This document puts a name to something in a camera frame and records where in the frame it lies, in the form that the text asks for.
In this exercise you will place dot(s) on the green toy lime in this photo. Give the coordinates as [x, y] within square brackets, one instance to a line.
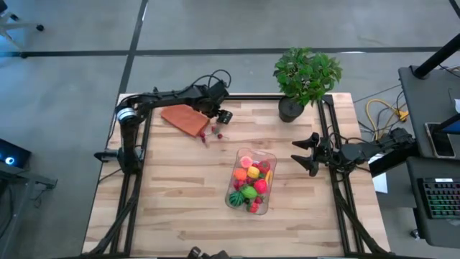
[249, 192]

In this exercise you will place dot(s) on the gray metal cart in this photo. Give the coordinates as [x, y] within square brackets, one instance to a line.
[28, 175]

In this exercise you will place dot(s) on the small red toy fruit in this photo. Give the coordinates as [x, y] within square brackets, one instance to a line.
[214, 128]
[258, 200]

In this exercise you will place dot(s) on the yellow toy lemon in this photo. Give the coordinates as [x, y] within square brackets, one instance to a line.
[253, 172]

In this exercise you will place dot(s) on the small red toy cherry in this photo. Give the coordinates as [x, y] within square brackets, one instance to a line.
[249, 180]

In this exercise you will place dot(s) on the orange toy fruit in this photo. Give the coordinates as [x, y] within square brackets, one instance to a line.
[240, 174]

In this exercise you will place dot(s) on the backlit black keyboard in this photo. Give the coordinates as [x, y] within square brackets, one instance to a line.
[442, 198]

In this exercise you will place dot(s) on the black desk support beam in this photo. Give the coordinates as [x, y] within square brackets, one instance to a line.
[395, 162]

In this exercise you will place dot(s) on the peach toy fruit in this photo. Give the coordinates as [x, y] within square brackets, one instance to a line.
[246, 162]

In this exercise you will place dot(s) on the orange folded cloth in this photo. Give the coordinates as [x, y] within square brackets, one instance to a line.
[185, 120]

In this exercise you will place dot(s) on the black tablet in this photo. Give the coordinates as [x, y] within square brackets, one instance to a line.
[440, 142]

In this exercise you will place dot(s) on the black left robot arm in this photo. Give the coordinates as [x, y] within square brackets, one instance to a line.
[165, 97]

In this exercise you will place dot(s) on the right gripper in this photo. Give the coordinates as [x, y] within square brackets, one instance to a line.
[325, 153]

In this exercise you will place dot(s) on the black device with blue light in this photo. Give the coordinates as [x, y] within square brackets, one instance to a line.
[18, 154]

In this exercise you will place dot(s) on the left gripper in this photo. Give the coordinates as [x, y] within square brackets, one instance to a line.
[208, 104]

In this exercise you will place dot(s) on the tiny dark red toy berry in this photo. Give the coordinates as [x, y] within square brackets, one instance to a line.
[219, 136]

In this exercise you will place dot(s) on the gray desk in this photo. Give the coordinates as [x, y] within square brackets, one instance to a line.
[413, 172]
[427, 100]

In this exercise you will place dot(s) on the dark green round toy fruit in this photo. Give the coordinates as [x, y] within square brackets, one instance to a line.
[247, 201]

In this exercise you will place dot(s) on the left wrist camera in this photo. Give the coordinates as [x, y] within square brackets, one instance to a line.
[220, 90]

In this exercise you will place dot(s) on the toy watermelon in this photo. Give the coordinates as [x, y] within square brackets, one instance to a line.
[236, 199]

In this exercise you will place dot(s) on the white chair base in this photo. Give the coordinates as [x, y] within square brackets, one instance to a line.
[21, 25]

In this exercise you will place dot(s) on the black pole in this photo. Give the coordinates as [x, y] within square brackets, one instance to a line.
[438, 55]

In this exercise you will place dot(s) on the black table frame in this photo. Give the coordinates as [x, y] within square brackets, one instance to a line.
[251, 97]

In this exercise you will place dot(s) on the small black bracket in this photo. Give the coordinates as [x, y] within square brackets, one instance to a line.
[104, 156]

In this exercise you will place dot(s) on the large red toy strawberry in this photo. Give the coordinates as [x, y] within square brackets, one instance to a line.
[254, 207]

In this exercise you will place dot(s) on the clear plastic storage container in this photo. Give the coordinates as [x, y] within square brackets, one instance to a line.
[258, 154]

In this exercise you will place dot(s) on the white paper sheet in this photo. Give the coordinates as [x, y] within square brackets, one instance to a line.
[381, 181]

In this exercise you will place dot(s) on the small radish with green leaves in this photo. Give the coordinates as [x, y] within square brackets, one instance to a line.
[202, 135]

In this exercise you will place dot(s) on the green potted plant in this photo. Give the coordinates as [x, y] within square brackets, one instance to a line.
[305, 75]

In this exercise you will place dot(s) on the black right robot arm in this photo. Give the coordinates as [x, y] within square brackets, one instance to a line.
[363, 151]

